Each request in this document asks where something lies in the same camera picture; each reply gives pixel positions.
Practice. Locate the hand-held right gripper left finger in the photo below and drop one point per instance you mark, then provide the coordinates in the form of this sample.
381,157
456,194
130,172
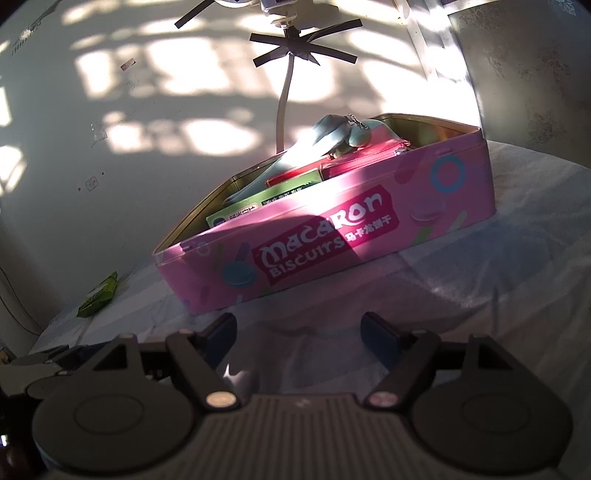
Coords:
220,334

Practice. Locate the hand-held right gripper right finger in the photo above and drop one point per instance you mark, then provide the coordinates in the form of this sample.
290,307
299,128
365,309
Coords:
379,334

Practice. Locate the pink biscuit tin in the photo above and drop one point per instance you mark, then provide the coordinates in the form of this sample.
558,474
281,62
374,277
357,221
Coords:
323,240

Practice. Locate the green box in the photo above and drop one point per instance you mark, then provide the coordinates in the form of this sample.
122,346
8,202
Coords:
244,210

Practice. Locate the pink zipper pouch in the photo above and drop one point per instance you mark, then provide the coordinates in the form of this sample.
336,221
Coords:
364,161

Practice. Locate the red box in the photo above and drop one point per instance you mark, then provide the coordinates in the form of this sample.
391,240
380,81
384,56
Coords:
295,174

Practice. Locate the light blue zipper pouch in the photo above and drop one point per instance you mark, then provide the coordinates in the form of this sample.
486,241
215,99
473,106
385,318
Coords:
295,152

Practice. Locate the green snack packet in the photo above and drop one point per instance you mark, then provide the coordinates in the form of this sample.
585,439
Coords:
97,297

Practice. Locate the black tape cross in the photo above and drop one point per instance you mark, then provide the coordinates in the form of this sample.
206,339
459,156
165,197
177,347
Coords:
302,44

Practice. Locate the black tape strip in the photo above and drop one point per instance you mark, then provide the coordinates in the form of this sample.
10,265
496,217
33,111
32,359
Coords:
194,13

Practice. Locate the white power strip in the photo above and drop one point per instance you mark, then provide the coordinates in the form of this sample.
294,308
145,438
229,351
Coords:
279,9

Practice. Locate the small square wall sticker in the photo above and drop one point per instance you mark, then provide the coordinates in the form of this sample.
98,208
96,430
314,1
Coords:
92,183

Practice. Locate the clear wall tape patch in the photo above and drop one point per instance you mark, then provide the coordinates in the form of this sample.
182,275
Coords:
99,133

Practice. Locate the small pink wall sticker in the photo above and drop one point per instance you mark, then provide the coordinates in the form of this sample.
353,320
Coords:
128,64

